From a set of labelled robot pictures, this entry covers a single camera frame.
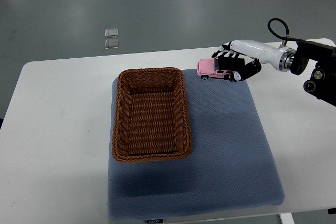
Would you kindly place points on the white table leg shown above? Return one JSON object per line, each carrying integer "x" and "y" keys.
{"x": 286, "y": 218}

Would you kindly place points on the blue grey fabric mat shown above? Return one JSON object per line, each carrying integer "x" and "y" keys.
{"x": 230, "y": 167}

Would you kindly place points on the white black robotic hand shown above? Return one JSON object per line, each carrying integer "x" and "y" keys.
{"x": 260, "y": 53}

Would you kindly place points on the upper metal floor plate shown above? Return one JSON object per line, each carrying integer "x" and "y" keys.
{"x": 111, "y": 32}

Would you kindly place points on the pink toy car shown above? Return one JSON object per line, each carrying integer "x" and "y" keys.
{"x": 219, "y": 67}

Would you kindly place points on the brown wicker basket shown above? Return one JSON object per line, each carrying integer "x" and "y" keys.
{"x": 151, "y": 118}

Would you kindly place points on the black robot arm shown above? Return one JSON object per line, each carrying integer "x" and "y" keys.
{"x": 317, "y": 60}

